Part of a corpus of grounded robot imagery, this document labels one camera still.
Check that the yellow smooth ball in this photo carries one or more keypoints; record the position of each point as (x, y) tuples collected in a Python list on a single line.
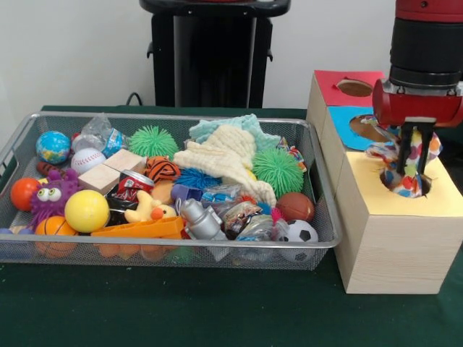
[(87, 211)]

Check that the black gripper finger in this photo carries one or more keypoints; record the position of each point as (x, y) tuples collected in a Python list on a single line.
[(405, 148), (425, 148)]

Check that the brown toy football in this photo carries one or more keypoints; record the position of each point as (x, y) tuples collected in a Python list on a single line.
[(296, 206)]

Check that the purple furry monster toy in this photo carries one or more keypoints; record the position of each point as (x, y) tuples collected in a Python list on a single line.
[(52, 197)]

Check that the colourful knotted rag toy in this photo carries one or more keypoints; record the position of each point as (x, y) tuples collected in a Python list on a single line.
[(405, 184)]

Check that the wooden box with three holes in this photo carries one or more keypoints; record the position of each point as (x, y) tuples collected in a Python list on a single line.
[(390, 253)]

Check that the orange toy basketball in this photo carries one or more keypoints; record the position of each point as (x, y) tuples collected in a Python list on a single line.
[(56, 227)]

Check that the cream knitted cloth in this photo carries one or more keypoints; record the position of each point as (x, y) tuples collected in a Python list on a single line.
[(220, 159)]

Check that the light blue cloth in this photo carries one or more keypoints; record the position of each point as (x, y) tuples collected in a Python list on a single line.
[(246, 123)]

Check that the green spiky rubber ball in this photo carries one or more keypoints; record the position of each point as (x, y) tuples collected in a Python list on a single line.
[(278, 171), (153, 141)]

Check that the silver mesh bin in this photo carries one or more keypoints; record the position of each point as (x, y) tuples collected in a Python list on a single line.
[(181, 249)]

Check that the dark green table cloth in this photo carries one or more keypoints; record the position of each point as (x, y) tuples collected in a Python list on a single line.
[(181, 311)]

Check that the black and white soccer ball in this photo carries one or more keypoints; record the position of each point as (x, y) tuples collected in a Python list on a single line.
[(300, 233)]

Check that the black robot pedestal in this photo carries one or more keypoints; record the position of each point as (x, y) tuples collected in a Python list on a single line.
[(213, 54)]

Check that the red orange ball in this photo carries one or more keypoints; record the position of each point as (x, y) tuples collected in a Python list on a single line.
[(23, 193)]

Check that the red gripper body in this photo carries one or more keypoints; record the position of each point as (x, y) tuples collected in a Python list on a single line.
[(416, 106)]

